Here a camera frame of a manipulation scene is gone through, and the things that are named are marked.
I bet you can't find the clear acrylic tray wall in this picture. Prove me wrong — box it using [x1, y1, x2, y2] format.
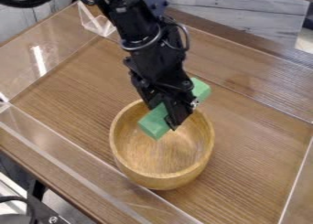
[0, 6, 313, 224]

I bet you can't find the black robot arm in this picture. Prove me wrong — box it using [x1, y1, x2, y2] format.
[0, 0, 197, 130]

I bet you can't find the brown wooden bowl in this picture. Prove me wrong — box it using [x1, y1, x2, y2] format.
[109, 101, 216, 190]

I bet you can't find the green rectangular block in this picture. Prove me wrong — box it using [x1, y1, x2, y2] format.
[137, 78, 212, 140]

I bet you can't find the black cable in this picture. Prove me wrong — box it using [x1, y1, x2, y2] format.
[0, 195, 38, 224]

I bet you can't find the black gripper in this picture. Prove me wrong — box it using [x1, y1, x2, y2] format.
[121, 18, 198, 130]

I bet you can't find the black table leg frame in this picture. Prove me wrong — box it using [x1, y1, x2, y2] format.
[27, 180, 71, 224]

